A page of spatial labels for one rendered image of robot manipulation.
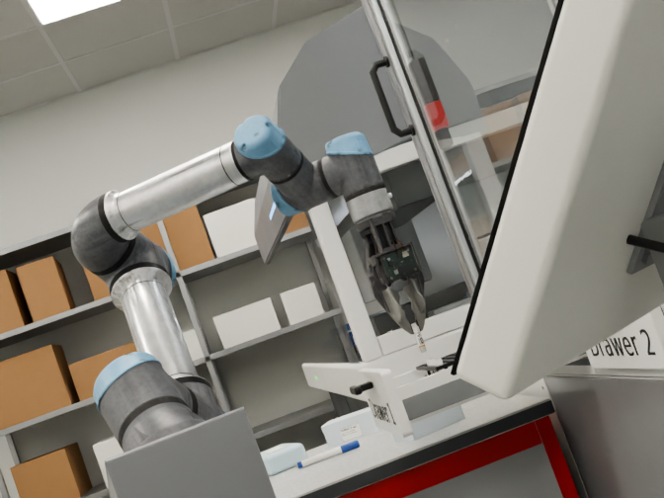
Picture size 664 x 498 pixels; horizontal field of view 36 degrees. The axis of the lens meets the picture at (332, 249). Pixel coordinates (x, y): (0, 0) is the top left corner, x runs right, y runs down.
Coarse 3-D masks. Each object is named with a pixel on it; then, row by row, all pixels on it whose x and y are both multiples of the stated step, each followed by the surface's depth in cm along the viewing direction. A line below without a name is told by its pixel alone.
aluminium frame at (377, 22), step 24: (552, 0) 135; (384, 24) 224; (384, 48) 226; (408, 96) 223; (408, 120) 227; (432, 144) 221; (432, 168) 222; (432, 192) 228; (456, 216) 221; (456, 240) 223
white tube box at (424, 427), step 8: (456, 408) 202; (432, 416) 199; (440, 416) 200; (448, 416) 201; (456, 416) 201; (464, 416) 202; (416, 424) 197; (424, 424) 198; (432, 424) 199; (440, 424) 200; (448, 424) 200; (416, 432) 197; (424, 432) 198; (432, 432) 198; (400, 440) 202; (408, 440) 199
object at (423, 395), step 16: (400, 384) 188; (416, 384) 164; (432, 384) 164; (448, 384) 164; (464, 384) 164; (416, 400) 163; (432, 400) 164; (448, 400) 164; (464, 400) 164; (416, 416) 163
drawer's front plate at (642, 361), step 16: (640, 320) 138; (656, 320) 135; (624, 336) 145; (640, 336) 140; (656, 336) 135; (624, 352) 147; (640, 352) 142; (656, 352) 137; (608, 368) 156; (624, 368) 149; (640, 368) 144; (656, 368) 138
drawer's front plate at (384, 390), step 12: (360, 372) 185; (372, 372) 171; (384, 372) 162; (384, 384) 162; (372, 396) 181; (384, 396) 166; (396, 396) 161; (396, 408) 161; (396, 420) 162; (408, 420) 161; (396, 432) 166; (408, 432) 161
